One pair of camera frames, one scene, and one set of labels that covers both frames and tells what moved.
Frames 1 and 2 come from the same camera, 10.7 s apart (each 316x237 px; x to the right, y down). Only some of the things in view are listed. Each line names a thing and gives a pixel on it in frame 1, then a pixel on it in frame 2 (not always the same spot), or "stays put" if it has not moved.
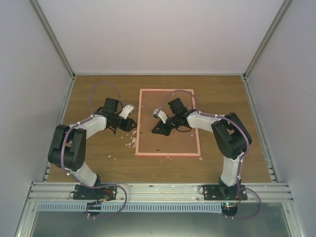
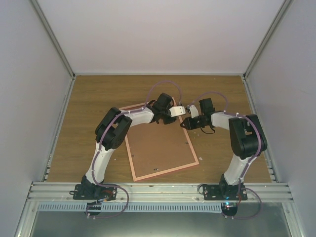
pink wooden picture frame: x=138 y=121 -> x=165 y=171
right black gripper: x=163 y=130 -> x=189 y=125
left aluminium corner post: x=53 y=37 stays put
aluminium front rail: x=157 y=192 stays put
